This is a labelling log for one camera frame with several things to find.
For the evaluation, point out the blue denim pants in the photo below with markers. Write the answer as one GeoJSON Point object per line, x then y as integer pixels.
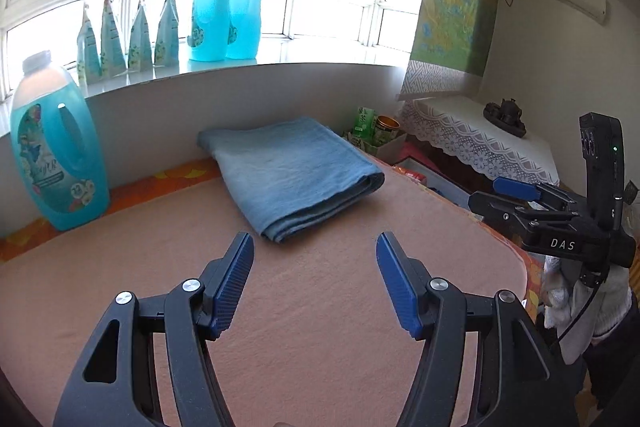
{"type": "Point", "coordinates": [290, 172]}

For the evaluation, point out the green tea box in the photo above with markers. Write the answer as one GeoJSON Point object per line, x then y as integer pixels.
{"type": "Point", "coordinates": [365, 124]}

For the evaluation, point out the dark teapot set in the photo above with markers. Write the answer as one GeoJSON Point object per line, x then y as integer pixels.
{"type": "Point", "coordinates": [505, 114]}

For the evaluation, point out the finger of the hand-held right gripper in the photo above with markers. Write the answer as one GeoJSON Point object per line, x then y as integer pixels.
{"type": "Point", "coordinates": [530, 192]}
{"type": "Point", "coordinates": [505, 212]}

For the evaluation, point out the blue detergent bottle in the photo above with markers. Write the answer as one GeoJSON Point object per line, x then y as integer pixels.
{"type": "Point", "coordinates": [55, 157]}
{"type": "Point", "coordinates": [210, 17]}
{"type": "Point", "coordinates": [247, 17]}

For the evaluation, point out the cardboard box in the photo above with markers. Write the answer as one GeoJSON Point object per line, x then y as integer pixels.
{"type": "Point", "coordinates": [385, 149]}

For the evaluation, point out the round tin can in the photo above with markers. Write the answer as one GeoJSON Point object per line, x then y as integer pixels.
{"type": "Point", "coordinates": [387, 127]}

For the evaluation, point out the teal refill pouch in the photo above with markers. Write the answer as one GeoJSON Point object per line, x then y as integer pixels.
{"type": "Point", "coordinates": [141, 27]}
{"type": "Point", "coordinates": [111, 37]}
{"type": "Point", "coordinates": [167, 22]}
{"type": "Point", "coordinates": [87, 42]}

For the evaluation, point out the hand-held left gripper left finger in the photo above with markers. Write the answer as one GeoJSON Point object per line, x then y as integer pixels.
{"type": "Point", "coordinates": [232, 287]}

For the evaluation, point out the red box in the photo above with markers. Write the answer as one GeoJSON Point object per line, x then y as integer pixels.
{"type": "Point", "coordinates": [415, 172]}

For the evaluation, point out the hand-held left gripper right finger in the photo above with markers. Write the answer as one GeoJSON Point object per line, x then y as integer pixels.
{"type": "Point", "coordinates": [395, 287]}

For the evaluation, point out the person's right hand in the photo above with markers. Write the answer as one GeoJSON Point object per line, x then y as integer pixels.
{"type": "Point", "coordinates": [615, 302]}

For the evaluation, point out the person's right forearm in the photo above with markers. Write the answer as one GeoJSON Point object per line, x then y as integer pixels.
{"type": "Point", "coordinates": [620, 357]}

